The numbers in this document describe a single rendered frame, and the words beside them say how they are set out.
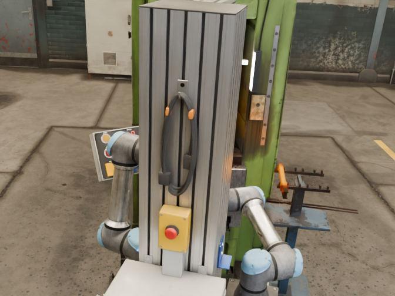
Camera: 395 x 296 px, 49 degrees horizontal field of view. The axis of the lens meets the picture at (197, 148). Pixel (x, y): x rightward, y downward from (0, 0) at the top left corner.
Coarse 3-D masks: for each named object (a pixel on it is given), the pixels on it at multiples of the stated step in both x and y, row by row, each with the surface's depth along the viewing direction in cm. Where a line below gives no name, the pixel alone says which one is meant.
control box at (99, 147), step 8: (128, 128) 255; (136, 128) 257; (96, 136) 245; (96, 144) 244; (104, 144) 247; (96, 152) 244; (104, 152) 246; (96, 160) 247; (104, 160) 245; (96, 168) 249; (104, 168) 245; (136, 168) 254; (104, 176) 244; (112, 176) 246
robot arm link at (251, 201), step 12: (240, 192) 209; (252, 192) 210; (240, 204) 208; (252, 204) 205; (264, 204) 209; (252, 216) 201; (264, 216) 199; (264, 228) 193; (264, 240) 190; (276, 240) 187; (276, 252) 180; (288, 252) 180; (288, 264) 176; (300, 264) 178; (288, 276) 177
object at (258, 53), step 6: (264, 18) 258; (264, 24) 259; (258, 54) 264; (258, 60) 265; (252, 66) 270; (258, 66) 267; (252, 72) 269; (258, 72) 268; (252, 78) 270; (258, 78) 270; (252, 84) 271; (252, 90) 273
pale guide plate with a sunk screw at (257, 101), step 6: (252, 96) 277; (258, 96) 277; (264, 96) 277; (252, 102) 278; (258, 102) 278; (264, 102) 279; (252, 108) 280; (258, 108) 280; (252, 114) 281; (258, 114) 282
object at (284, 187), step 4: (280, 164) 279; (280, 168) 275; (280, 172) 269; (280, 176) 264; (284, 176) 264; (280, 180) 262; (284, 180) 259; (284, 184) 255; (280, 188) 252; (284, 188) 248; (288, 188) 252; (284, 192) 244; (288, 192) 244; (284, 196) 245
